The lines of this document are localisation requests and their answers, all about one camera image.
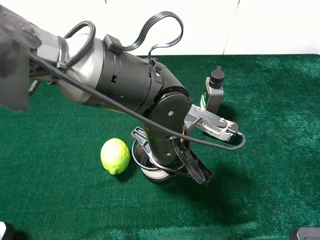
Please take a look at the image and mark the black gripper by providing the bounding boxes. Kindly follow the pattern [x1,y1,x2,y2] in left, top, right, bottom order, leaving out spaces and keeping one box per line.
[131,119,213,185]

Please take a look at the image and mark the black mesh pen cup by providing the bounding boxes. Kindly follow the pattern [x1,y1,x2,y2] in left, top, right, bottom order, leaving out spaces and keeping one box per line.
[131,139,178,184]

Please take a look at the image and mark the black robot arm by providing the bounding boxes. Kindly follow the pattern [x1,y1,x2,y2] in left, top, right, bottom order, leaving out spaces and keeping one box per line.
[0,6,213,184]

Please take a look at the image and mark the small black patterned box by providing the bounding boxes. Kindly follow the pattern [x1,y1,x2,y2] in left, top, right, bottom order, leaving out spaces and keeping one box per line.
[201,120,235,142]

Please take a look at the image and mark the green lime fruit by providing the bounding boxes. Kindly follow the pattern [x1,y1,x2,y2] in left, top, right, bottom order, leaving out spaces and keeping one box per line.
[100,138,131,176]

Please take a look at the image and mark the grey bottle with black cap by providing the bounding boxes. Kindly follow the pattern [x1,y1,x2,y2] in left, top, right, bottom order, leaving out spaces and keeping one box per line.
[200,66,225,115]

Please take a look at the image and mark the green felt table cloth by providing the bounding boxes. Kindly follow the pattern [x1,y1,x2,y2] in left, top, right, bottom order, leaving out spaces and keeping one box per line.
[0,54,320,240]

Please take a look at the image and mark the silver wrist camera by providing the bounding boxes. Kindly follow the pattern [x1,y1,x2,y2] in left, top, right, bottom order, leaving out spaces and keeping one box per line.
[184,104,243,137]

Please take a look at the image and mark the black camera cable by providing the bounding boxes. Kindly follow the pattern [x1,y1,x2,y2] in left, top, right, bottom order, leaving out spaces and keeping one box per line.
[27,11,247,185]

